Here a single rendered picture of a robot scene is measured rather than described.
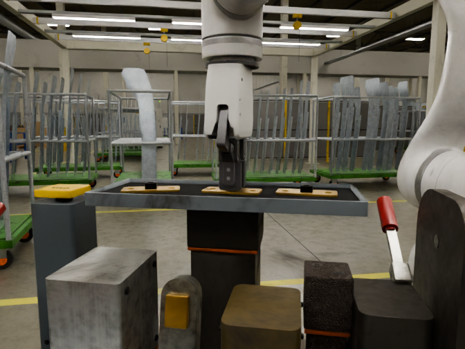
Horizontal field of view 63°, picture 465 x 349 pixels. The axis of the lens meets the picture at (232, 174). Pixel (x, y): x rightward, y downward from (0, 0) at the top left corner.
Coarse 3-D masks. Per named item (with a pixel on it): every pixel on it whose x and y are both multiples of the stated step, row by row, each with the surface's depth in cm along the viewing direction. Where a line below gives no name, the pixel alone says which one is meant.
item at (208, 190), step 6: (204, 192) 55; (210, 192) 54; (216, 192) 54; (222, 192) 54; (228, 192) 54; (234, 192) 54; (240, 192) 54; (246, 192) 54; (252, 192) 54; (258, 192) 54
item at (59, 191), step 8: (56, 184) 62; (64, 184) 62; (72, 184) 62; (40, 192) 57; (48, 192) 57; (56, 192) 57; (64, 192) 56; (72, 192) 57; (80, 192) 59; (56, 200) 59; (64, 200) 59
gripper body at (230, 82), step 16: (208, 64) 51; (224, 64) 49; (240, 64) 49; (256, 64) 51; (208, 80) 50; (224, 80) 49; (240, 80) 49; (208, 96) 50; (224, 96) 49; (240, 96) 49; (208, 112) 50; (240, 112) 50; (208, 128) 50; (240, 128) 50
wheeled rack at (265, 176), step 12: (276, 96) 678; (288, 96) 680; (300, 96) 682; (312, 96) 685; (300, 132) 786; (216, 144) 675; (300, 144) 789; (216, 156) 678; (216, 168) 681; (216, 180) 682; (252, 180) 690; (264, 180) 692; (276, 180) 695; (288, 180) 698; (300, 180) 700; (312, 180) 703
